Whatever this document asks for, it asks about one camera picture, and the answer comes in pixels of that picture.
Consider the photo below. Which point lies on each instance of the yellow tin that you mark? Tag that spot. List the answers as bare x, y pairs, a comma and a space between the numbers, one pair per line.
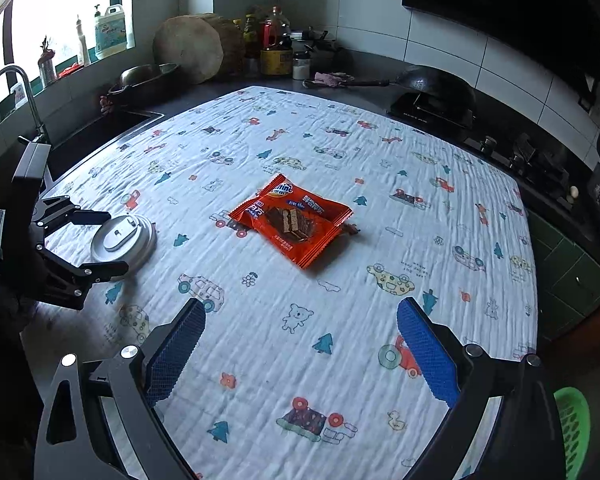
276, 63

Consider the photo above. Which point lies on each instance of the printed blanket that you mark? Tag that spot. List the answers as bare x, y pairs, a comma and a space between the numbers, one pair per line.
330, 170

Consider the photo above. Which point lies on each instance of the black gas stove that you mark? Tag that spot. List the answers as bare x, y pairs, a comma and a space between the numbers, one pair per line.
525, 160

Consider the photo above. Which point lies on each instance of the dark sauce bottle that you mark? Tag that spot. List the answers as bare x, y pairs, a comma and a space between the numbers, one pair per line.
251, 37

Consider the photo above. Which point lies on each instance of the pink cloth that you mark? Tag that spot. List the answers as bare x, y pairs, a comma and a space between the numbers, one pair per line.
330, 80

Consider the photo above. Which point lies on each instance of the slim white bottle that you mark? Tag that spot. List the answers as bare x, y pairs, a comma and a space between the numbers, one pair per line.
83, 45

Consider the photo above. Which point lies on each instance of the kitchen sink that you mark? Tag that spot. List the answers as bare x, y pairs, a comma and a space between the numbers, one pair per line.
100, 135

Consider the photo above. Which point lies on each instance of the metal basin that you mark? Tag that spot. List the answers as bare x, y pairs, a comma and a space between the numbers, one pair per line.
142, 77

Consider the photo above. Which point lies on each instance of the red oil bottle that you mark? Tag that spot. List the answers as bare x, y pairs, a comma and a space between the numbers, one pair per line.
276, 30

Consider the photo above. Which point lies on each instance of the small white jar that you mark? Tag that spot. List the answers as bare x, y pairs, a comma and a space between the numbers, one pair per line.
301, 67

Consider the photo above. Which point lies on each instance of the red wafer snack wrapper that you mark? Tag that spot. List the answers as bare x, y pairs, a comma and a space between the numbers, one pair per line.
290, 227

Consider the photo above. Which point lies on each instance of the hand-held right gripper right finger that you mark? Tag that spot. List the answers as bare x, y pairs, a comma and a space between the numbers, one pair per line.
427, 350

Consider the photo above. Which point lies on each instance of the window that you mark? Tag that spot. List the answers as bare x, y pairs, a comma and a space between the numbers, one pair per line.
55, 0

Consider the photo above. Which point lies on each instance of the black wok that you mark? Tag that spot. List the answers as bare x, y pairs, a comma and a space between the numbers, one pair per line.
430, 82

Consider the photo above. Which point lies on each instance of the metal faucet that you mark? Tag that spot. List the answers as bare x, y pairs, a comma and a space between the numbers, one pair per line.
27, 95

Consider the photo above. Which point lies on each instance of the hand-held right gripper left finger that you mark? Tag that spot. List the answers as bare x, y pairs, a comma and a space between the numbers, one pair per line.
172, 355

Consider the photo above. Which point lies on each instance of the round wooden cutting board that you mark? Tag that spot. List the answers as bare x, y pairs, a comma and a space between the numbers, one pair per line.
187, 50
232, 45

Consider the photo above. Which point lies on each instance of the white detergent jug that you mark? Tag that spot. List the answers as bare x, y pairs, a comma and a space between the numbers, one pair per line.
111, 32

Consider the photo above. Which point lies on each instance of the black range hood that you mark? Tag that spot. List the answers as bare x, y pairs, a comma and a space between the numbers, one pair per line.
505, 0

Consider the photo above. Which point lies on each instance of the green kitchen cabinets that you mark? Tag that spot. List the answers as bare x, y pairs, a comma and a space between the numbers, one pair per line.
575, 270

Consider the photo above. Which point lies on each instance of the tin with plant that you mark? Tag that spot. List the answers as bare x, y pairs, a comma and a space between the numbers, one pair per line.
46, 67

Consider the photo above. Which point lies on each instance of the black induction cooker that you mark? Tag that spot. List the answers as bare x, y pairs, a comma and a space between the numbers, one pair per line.
430, 112

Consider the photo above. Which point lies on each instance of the green plastic basket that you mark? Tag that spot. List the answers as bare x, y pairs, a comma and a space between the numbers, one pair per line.
572, 425

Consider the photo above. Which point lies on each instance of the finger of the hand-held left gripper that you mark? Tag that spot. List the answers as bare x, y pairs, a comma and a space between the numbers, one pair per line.
67, 212
80, 277

